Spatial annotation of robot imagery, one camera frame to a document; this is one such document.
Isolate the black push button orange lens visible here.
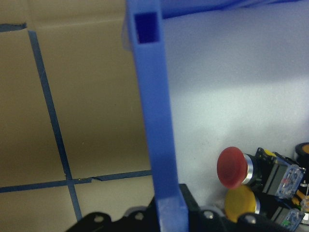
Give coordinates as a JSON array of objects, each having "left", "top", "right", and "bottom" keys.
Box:
[{"left": 295, "top": 142, "right": 309, "bottom": 165}]

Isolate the blue bin with push buttons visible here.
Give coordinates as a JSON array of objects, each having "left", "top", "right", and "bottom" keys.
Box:
[{"left": 121, "top": 0, "right": 309, "bottom": 232}]

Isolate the yellow mushroom push button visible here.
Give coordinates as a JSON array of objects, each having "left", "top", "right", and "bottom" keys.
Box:
[{"left": 224, "top": 184, "right": 306, "bottom": 231}]

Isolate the red mushroom push button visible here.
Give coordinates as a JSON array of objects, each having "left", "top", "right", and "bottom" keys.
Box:
[{"left": 216, "top": 145, "right": 305, "bottom": 200}]

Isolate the white foam pad under buttons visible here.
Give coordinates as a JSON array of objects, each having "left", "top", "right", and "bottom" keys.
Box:
[{"left": 160, "top": 7, "right": 309, "bottom": 232}]

